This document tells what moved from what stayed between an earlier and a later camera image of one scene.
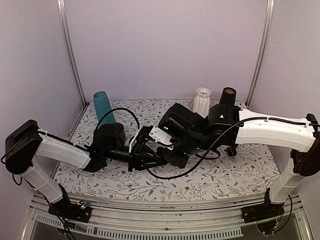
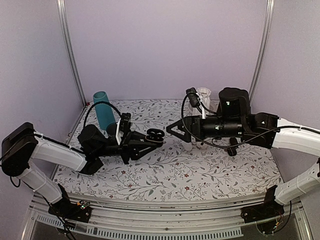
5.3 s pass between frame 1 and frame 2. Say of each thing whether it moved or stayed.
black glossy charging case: moved
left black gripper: moved
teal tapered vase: stayed
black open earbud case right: stayed
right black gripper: moved
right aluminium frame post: stayed
